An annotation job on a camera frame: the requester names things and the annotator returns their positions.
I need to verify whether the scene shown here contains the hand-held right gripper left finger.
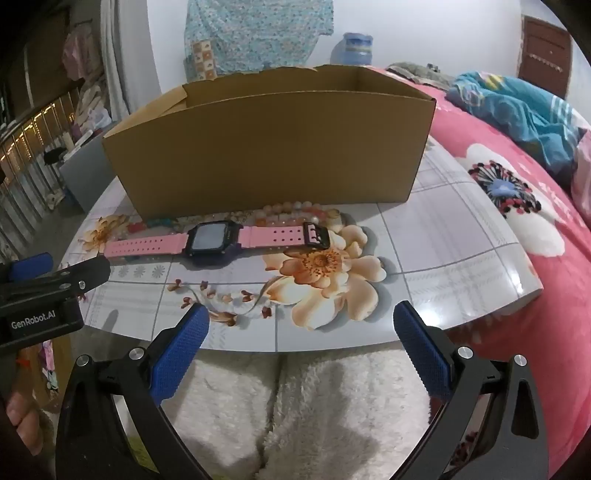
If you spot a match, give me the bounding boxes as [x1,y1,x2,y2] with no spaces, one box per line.
[55,302,211,480]

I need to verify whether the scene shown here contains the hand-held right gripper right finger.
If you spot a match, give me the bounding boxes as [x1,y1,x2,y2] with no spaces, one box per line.
[392,300,552,480]

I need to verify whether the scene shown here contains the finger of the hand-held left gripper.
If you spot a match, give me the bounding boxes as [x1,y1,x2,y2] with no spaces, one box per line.
[0,257,112,304]
[0,251,54,282]

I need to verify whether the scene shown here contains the red turquoise bead bracelet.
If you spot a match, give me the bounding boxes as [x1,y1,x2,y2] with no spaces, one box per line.
[124,219,195,234]

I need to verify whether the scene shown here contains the pink strap digital watch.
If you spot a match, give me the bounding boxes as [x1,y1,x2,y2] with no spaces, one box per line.
[104,220,331,269]

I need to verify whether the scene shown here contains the pale pink bead bracelet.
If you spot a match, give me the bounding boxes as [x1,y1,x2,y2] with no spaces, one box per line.
[295,207,343,228]

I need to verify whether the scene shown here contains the orange pink bead bracelet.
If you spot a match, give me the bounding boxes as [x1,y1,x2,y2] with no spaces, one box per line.
[231,200,319,227]

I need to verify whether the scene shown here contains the brown cardboard box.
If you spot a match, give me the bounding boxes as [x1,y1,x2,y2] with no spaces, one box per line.
[102,65,437,219]

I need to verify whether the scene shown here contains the person's left hand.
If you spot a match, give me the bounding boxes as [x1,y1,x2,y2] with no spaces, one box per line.
[6,388,43,460]

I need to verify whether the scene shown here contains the grey storage box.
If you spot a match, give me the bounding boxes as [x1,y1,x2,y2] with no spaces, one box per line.
[59,145,112,213]

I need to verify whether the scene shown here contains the metal window grille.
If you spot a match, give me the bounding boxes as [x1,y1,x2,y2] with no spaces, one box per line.
[0,88,81,250]

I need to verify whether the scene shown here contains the pink floral bed sheet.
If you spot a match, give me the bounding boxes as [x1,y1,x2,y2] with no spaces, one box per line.
[369,67,591,472]

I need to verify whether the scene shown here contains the pink hanging garment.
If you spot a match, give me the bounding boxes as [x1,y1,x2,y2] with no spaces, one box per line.
[62,23,93,79]

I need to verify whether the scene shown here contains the white curtain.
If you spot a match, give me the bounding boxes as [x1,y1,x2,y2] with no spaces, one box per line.
[99,0,162,130]

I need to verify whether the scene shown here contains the pink cloth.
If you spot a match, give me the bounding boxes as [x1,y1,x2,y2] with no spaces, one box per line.
[570,129,591,213]

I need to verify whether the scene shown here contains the blue printed blanket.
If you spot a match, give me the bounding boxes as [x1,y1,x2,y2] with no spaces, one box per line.
[445,71,591,181]

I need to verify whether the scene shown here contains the grey patterned cloth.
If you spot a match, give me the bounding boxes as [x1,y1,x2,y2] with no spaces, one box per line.
[385,62,455,90]

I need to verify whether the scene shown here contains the teal patterned hanging cloth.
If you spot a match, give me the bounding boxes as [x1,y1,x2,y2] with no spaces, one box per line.
[184,0,335,79]

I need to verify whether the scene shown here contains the blue water jug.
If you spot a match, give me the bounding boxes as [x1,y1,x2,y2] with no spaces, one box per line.
[342,32,374,68]

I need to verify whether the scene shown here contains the brown wooden door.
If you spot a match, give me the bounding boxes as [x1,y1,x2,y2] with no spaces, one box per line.
[517,14,573,100]

